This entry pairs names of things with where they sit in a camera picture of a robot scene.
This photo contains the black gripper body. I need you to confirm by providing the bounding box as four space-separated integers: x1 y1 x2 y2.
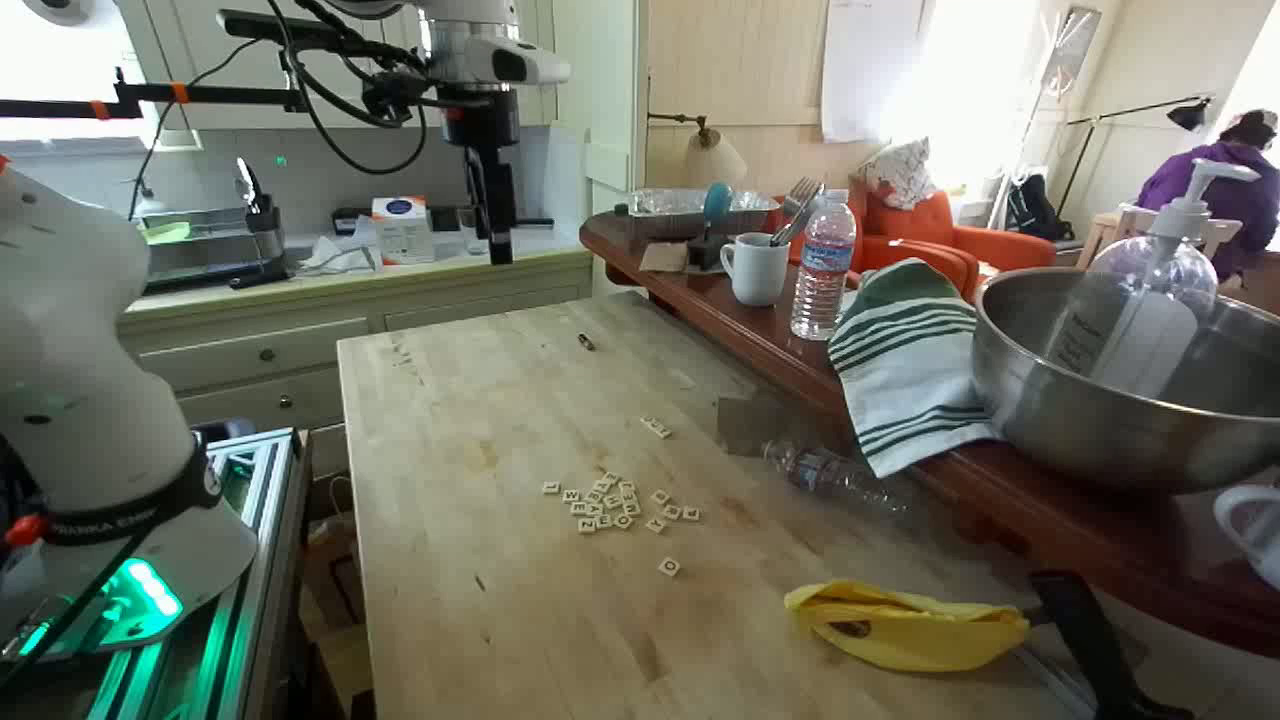
442 97 517 265

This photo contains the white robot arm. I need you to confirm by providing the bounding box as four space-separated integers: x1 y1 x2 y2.
0 167 255 662

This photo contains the person in purple top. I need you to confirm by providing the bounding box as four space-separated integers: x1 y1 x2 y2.
1137 106 1280 281

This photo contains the blue scoop on black stand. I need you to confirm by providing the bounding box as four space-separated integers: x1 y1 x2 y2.
689 180 730 270

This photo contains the white ceramic mug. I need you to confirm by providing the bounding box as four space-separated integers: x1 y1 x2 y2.
720 232 789 306

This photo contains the clear plastic water bottle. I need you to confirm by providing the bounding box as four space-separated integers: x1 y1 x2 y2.
790 186 856 339

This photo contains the orange armchair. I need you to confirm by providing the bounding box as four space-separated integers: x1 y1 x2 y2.
846 185 1057 296

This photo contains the green striped dish towel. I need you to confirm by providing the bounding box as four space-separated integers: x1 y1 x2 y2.
826 258 994 479

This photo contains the yellow banana toy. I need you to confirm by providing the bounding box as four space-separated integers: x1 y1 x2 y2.
784 578 1032 675

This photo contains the hand sanitizer pump bottle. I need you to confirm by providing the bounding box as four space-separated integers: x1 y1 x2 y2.
1043 158 1256 394

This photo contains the black floor lamp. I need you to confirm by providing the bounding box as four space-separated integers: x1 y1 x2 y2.
1057 93 1211 217

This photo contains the steel mixing bowl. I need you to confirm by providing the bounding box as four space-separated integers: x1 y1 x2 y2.
970 269 1280 496

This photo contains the dark wooden side table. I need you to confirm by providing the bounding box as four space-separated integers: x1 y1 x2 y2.
581 211 1280 656

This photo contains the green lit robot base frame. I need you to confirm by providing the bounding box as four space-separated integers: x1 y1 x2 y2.
0 424 311 720

